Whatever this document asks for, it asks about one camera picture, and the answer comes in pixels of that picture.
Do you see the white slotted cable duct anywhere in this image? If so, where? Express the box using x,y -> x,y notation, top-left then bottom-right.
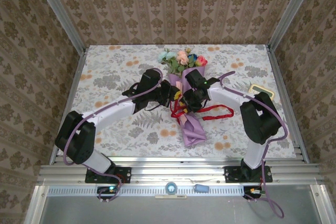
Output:
47,186 -> 246,197

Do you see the light blue fake flower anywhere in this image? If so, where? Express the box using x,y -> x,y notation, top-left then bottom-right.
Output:
157,48 -> 182,76

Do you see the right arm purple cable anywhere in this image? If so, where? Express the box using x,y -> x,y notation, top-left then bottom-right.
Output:
218,70 -> 289,219

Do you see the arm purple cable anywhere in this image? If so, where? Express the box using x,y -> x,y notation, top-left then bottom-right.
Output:
63,67 -> 163,204
218,70 -> 289,219

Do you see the aluminium frame post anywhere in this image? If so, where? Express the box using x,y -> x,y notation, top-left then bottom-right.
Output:
268,0 -> 320,52
29,0 -> 88,55

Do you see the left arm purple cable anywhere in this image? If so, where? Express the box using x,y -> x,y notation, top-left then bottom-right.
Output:
63,67 -> 163,204

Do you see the round blue white button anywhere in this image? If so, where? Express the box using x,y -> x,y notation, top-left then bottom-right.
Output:
165,182 -> 178,196

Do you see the aluminium table side rail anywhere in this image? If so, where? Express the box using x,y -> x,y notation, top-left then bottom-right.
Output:
49,48 -> 88,165
265,45 -> 311,164

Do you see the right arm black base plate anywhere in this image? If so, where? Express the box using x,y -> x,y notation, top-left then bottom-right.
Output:
224,165 -> 273,184

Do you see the red ribbon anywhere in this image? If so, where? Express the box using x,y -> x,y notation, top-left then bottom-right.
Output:
170,98 -> 235,125

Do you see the purple and pink wrapping paper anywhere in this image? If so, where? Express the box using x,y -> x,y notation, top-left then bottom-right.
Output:
167,67 -> 207,148

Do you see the small blue oval object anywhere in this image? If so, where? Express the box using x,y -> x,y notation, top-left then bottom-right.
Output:
193,184 -> 210,194

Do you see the beige label strip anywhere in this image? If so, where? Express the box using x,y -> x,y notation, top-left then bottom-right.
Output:
154,194 -> 188,199

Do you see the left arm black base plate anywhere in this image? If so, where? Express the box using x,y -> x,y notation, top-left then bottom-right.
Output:
84,166 -> 132,184

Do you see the aluminium mounting rail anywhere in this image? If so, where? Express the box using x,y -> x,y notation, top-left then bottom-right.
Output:
36,155 -> 327,187

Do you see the black controller board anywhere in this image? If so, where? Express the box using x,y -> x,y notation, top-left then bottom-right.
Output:
97,185 -> 119,200
242,185 -> 266,200

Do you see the grey metal panel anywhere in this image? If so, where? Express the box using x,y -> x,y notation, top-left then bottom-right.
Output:
23,184 -> 336,224

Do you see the floral patterned tablecloth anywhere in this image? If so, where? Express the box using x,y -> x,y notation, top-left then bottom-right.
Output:
57,44 -> 298,159

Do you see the red pink fake flower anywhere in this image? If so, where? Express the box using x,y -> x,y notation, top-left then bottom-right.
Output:
195,55 -> 208,69

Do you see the yellow calculator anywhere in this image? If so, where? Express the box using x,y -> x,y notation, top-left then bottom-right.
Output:
247,83 -> 276,102

